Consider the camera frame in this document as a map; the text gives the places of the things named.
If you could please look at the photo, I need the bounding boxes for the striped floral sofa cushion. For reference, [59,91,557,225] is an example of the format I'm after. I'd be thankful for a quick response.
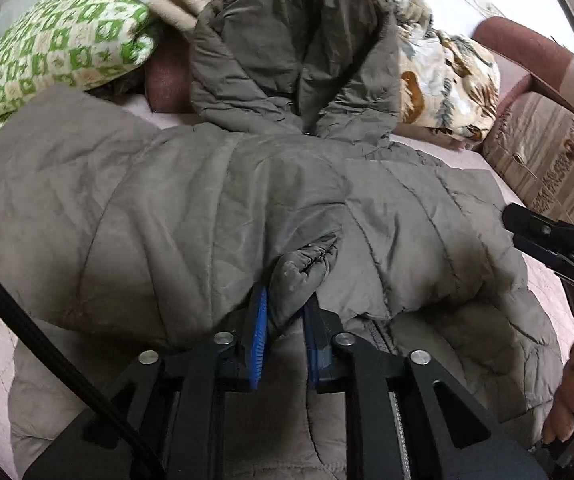
[482,91,574,233]

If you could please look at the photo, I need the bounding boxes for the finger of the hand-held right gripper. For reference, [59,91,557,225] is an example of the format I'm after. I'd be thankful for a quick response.
[501,202,574,282]

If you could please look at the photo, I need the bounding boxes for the green checkered pillow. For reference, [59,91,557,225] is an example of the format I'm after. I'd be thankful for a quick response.
[0,0,160,141]

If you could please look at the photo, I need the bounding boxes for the leaf print blanket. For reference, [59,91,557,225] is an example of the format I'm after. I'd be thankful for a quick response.
[62,0,500,143]

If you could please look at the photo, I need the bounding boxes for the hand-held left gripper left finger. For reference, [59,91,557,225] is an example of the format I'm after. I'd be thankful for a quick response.
[81,284,270,480]

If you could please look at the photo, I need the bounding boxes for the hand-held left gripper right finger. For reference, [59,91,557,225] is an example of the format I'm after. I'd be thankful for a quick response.
[303,301,492,480]

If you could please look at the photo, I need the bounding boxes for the maroon cushion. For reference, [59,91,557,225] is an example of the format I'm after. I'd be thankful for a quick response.
[144,42,194,113]

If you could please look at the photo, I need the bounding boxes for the grey-brown hooded puffer jacket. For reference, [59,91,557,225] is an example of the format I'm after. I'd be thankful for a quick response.
[0,0,563,480]

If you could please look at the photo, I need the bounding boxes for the black cable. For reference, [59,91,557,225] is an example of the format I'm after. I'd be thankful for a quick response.
[0,245,165,480]

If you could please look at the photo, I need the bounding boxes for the pink sofa armrest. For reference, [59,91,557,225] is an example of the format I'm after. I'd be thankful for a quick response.
[472,16,574,111]

